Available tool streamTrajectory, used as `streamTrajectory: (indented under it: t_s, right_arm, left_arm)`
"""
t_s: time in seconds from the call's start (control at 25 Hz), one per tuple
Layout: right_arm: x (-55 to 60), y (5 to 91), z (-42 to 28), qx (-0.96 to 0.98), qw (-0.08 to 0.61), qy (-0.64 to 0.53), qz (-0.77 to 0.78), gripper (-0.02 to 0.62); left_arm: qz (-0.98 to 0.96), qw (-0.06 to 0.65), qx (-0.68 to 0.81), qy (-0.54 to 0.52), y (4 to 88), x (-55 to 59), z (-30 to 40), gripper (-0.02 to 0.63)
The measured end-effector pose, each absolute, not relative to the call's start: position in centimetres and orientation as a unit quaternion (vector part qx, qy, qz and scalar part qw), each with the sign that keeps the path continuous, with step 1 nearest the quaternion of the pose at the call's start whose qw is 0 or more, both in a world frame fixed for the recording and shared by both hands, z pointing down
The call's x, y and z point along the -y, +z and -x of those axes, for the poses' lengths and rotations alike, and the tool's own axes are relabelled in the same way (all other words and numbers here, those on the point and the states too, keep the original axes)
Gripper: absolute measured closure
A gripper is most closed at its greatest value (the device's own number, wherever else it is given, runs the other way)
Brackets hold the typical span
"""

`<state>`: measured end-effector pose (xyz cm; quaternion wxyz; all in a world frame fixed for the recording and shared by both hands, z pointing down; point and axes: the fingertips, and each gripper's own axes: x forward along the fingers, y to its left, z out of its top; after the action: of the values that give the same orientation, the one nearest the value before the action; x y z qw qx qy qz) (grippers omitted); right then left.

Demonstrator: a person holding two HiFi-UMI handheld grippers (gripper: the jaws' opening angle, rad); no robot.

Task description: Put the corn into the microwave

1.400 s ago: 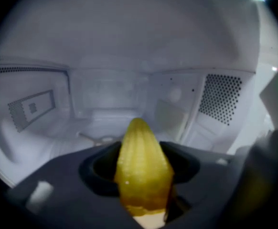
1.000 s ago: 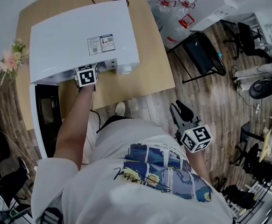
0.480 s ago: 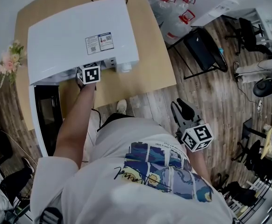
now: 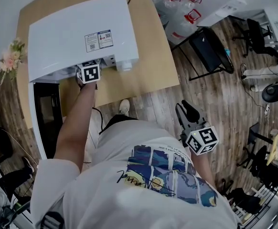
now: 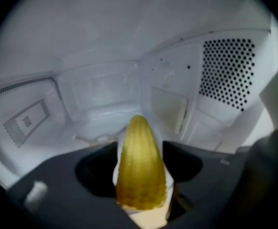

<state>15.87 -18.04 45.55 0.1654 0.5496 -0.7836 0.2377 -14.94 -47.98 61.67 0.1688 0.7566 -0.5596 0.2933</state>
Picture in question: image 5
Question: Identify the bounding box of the white microwave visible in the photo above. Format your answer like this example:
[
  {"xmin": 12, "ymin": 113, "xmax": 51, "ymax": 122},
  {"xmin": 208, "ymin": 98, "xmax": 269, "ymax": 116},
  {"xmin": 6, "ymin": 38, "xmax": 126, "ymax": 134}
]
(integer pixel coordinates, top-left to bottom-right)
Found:
[{"xmin": 0, "ymin": 0, "xmax": 278, "ymax": 193}]

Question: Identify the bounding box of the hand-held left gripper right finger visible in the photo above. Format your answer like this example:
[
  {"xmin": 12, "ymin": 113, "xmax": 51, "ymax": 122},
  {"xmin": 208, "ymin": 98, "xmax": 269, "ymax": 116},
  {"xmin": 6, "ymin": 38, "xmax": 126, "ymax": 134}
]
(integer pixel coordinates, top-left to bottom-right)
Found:
[{"xmin": 162, "ymin": 140, "xmax": 252, "ymax": 229}]

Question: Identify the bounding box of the yellow corn cob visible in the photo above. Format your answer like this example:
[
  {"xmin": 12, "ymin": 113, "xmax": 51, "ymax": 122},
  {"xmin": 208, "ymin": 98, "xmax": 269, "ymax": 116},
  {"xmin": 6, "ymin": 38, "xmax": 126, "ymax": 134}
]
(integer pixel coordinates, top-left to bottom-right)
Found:
[{"xmin": 115, "ymin": 114, "xmax": 167, "ymax": 211}]

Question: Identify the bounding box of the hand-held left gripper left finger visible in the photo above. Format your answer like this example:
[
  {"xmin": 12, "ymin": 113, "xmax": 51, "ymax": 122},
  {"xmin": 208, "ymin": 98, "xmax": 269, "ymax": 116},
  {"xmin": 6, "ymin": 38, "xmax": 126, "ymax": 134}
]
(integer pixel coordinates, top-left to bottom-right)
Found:
[{"xmin": 6, "ymin": 141, "xmax": 140, "ymax": 229}]

